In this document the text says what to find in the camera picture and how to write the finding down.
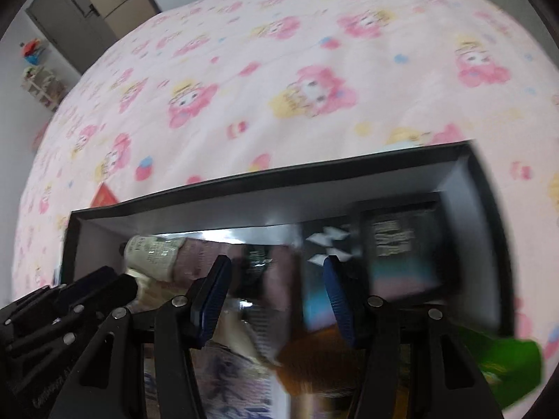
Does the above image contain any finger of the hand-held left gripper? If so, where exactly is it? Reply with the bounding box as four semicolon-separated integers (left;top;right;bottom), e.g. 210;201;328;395
9;273;140;350
9;266;121;315

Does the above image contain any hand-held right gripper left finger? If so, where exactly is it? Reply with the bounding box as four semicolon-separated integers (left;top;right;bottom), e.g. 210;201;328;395
48;255;234;419

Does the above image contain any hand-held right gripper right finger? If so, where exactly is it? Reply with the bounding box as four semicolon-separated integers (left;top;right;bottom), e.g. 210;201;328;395
322;255;505;419

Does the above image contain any red card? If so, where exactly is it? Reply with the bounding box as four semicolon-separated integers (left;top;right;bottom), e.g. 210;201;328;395
89;183;118;208

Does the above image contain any black cardboard box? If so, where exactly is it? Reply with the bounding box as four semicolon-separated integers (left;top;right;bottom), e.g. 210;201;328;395
59;140;516;419

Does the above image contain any orange round item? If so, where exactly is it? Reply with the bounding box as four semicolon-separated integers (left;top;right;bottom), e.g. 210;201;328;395
279;327;363;402

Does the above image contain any small black box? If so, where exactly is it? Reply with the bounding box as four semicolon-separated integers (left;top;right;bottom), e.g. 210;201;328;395
354;192;459;304

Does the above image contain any blue printed pouch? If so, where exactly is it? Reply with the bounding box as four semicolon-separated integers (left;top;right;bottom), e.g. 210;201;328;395
144;345;289;419

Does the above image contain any green snack packet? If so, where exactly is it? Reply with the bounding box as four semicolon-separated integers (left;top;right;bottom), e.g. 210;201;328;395
454;327;544;411

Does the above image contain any white shelf rack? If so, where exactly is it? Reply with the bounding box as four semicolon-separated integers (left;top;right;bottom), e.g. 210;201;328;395
22;65;66;112

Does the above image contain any red and blue plush toy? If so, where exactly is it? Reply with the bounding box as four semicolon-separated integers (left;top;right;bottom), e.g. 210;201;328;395
20;39;46;66

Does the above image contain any pink cartoon printed blanket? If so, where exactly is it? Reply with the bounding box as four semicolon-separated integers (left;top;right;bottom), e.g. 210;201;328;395
11;0;559;359

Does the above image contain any dark grey door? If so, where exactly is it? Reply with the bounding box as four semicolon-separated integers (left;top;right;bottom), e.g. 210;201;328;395
26;0;114;75

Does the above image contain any beige cabinet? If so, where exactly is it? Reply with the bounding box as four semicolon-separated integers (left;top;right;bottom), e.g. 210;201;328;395
85;0;160;40

